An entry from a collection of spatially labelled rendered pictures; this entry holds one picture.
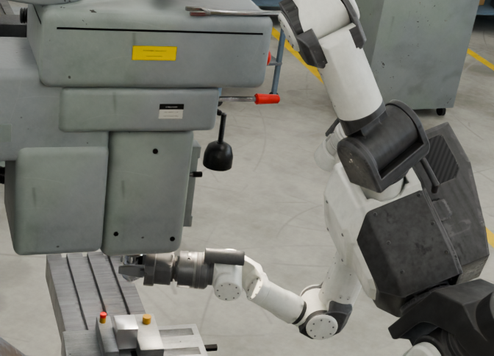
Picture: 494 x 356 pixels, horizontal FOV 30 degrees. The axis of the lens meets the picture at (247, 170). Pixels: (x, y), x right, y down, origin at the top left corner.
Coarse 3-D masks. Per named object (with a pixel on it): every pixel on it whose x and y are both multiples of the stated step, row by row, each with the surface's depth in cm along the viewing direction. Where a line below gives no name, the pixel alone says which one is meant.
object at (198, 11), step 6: (186, 6) 185; (192, 12) 182; (198, 12) 182; (204, 12) 183; (210, 12) 184; (216, 12) 184; (222, 12) 185; (228, 12) 185; (234, 12) 186; (240, 12) 186; (246, 12) 187; (252, 12) 187; (258, 12) 188; (264, 12) 188; (270, 12) 189; (276, 12) 190
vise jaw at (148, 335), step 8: (136, 320) 234; (152, 320) 235; (144, 328) 232; (152, 328) 232; (144, 336) 229; (152, 336) 229; (144, 344) 226; (152, 344) 226; (160, 344) 227; (144, 352) 224; (152, 352) 225; (160, 352) 226
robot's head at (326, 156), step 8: (328, 136) 202; (336, 136) 197; (328, 144) 201; (336, 144) 198; (320, 152) 202; (328, 152) 201; (336, 152) 200; (320, 160) 203; (328, 160) 201; (336, 160) 200; (328, 168) 203
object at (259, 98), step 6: (222, 96) 196; (228, 96) 196; (234, 96) 196; (240, 96) 197; (246, 96) 197; (252, 96) 198; (258, 96) 198; (264, 96) 198; (270, 96) 199; (276, 96) 199; (258, 102) 198; (264, 102) 198; (270, 102) 199; (276, 102) 200
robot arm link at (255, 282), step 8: (248, 264) 224; (256, 264) 225; (248, 272) 225; (256, 272) 224; (248, 280) 226; (256, 280) 225; (264, 280) 223; (248, 288) 226; (256, 288) 223; (264, 288) 222; (248, 296) 224; (256, 296) 221; (264, 296) 222; (256, 304) 224
